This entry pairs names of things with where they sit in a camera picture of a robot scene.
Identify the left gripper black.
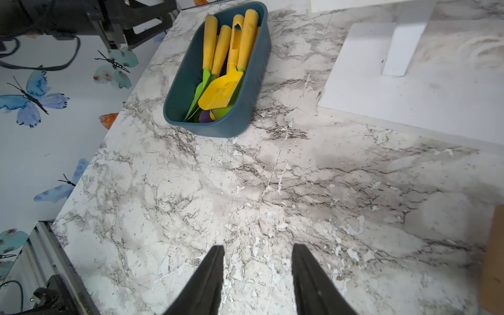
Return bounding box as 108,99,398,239
86,0,178,49

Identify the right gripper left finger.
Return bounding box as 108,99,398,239
164,245,224,315

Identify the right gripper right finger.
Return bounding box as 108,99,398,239
291,244,356,315

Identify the yellow square scoop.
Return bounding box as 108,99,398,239
198,19,244,110

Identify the purple shovel pink handle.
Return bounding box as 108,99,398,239
199,110,214,123

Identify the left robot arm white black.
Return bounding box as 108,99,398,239
1,0,178,49

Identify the white tiered stand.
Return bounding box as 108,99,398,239
318,1,503,153

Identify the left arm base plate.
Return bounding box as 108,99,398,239
16,274,79,315

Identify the aluminium front rail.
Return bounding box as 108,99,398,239
22,221,99,314

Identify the blue shovel wooden handle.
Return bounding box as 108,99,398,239
478,206,503,314

